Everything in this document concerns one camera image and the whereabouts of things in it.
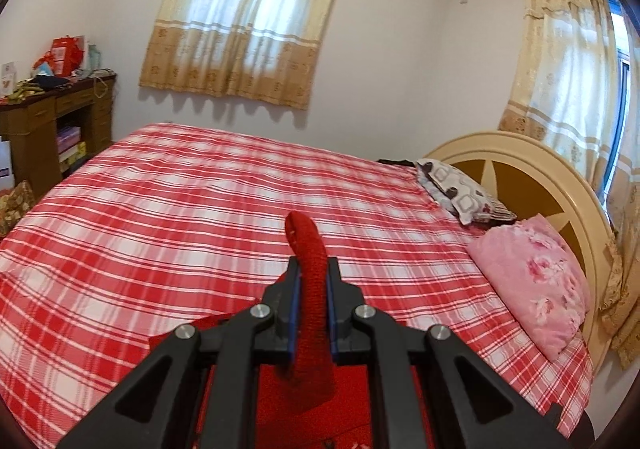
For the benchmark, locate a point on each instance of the long beige window curtain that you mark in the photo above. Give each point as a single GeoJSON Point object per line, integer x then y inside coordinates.
{"type": "Point", "coordinates": [565, 79]}

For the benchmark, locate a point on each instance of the red gift bag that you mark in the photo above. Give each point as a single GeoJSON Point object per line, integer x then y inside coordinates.
{"type": "Point", "coordinates": [67, 54]}

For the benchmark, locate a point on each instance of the short beige window curtain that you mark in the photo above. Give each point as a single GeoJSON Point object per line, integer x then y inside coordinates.
{"type": "Point", "coordinates": [225, 69]}

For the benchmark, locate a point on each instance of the red plaid blanket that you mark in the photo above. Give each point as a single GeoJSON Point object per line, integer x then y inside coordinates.
{"type": "Point", "coordinates": [200, 209]}

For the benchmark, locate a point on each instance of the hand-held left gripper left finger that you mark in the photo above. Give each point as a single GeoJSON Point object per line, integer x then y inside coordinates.
{"type": "Point", "coordinates": [295, 314]}

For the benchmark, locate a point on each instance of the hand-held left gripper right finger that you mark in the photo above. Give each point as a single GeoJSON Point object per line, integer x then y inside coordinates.
{"type": "Point", "coordinates": [332, 319]}

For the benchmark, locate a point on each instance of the pale teal bag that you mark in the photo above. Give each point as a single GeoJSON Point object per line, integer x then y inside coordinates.
{"type": "Point", "coordinates": [94, 58]}

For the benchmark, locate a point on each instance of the white card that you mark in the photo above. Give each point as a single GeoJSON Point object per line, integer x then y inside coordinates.
{"type": "Point", "coordinates": [9, 79]}

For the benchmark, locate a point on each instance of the red knit garment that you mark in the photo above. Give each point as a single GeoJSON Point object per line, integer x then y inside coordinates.
{"type": "Point", "coordinates": [312, 279]}

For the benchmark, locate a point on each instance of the stack of coloured boxes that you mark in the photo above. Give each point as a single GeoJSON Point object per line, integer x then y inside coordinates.
{"type": "Point", "coordinates": [70, 144]}

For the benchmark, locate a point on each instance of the cream wooden headboard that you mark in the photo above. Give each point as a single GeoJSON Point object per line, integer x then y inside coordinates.
{"type": "Point", "coordinates": [540, 154]}

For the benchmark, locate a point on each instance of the blue window frame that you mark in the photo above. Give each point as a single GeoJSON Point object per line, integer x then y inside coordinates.
{"type": "Point", "coordinates": [622, 79]}

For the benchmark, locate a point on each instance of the white paper bag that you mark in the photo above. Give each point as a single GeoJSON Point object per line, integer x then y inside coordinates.
{"type": "Point", "coordinates": [5, 164]}

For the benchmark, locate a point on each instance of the pink floral pillow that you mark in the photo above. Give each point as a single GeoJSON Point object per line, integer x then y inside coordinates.
{"type": "Point", "coordinates": [530, 279]}

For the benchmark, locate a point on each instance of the small red box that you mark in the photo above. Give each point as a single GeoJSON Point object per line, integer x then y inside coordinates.
{"type": "Point", "coordinates": [44, 63]}

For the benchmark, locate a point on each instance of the brown wooden desk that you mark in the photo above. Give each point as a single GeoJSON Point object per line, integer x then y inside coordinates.
{"type": "Point", "coordinates": [30, 129]}

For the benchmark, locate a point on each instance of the grey patterned pillow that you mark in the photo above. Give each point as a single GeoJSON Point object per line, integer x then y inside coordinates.
{"type": "Point", "coordinates": [460, 189]}

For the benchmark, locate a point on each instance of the green yellow cloth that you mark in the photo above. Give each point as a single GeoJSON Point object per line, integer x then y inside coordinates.
{"type": "Point", "coordinates": [25, 91]}

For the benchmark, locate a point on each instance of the dark blue cloth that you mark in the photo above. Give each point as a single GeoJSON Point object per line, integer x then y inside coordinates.
{"type": "Point", "coordinates": [50, 81]}

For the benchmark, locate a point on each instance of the floral cushion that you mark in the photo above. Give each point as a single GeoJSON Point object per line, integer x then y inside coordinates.
{"type": "Point", "coordinates": [14, 206]}

